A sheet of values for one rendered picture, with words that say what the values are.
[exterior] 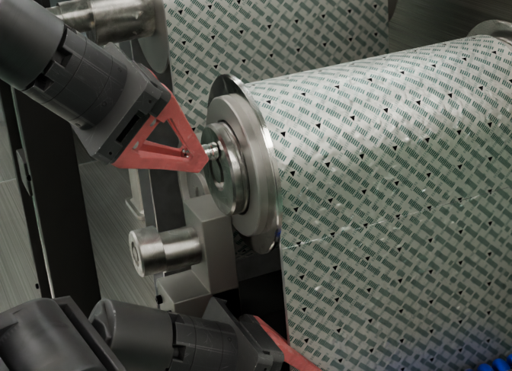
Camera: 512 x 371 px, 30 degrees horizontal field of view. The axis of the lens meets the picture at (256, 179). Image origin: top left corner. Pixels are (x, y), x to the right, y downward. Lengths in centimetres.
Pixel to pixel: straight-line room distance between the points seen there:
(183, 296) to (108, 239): 67
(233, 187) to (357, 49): 31
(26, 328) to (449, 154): 36
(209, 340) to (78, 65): 23
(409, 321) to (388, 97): 20
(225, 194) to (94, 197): 89
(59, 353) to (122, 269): 75
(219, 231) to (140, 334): 14
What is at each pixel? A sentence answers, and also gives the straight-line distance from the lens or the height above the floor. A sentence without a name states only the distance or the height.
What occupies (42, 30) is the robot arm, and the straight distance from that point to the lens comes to 65.
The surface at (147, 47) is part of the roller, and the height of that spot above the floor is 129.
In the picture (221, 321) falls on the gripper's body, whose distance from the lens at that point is 77.
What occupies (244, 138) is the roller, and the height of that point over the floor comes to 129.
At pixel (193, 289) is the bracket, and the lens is 83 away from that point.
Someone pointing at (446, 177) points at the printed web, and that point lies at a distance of 79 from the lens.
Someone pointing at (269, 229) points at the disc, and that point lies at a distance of 74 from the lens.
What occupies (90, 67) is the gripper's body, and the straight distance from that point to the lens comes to 67.
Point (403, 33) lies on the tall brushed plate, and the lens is 116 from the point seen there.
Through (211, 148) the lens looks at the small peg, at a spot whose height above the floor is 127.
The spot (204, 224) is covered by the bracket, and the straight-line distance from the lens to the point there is 79.
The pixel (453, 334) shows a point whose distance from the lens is 86.
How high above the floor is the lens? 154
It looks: 23 degrees down
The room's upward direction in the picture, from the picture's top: 5 degrees counter-clockwise
